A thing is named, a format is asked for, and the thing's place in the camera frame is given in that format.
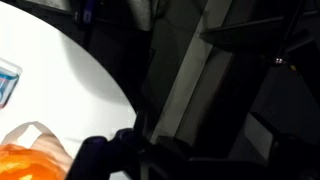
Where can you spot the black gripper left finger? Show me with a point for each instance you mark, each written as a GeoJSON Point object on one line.
{"type": "Point", "coordinates": [100, 156]}

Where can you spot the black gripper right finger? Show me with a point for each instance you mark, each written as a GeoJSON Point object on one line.
{"type": "Point", "coordinates": [295, 156]}

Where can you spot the orange plastic bag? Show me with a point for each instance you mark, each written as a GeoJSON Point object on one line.
{"type": "Point", "coordinates": [30, 163]}

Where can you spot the blue label white bottle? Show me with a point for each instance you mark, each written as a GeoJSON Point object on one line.
{"type": "Point", "coordinates": [6, 85]}

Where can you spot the black shelf board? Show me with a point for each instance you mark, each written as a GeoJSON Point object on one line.
{"type": "Point", "coordinates": [246, 31]}

